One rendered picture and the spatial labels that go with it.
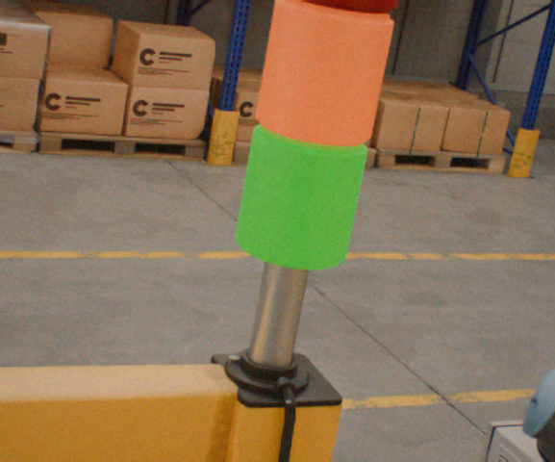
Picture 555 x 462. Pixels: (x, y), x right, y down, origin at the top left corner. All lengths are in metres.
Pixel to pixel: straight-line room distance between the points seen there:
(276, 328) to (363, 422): 4.87
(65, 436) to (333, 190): 0.15
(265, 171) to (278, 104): 0.03
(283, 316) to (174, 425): 0.07
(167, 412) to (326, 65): 0.16
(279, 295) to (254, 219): 0.04
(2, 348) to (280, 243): 5.06
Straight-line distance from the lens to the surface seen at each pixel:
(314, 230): 0.52
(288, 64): 0.50
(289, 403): 0.54
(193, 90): 8.81
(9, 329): 5.76
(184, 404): 0.54
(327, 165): 0.51
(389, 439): 5.32
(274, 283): 0.54
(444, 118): 9.89
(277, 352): 0.55
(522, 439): 2.67
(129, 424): 0.54
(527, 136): 10.22
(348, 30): 0.50
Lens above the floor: 2.33
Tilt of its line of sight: 18 degrees down
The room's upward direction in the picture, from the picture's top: 10 degrees clockwise
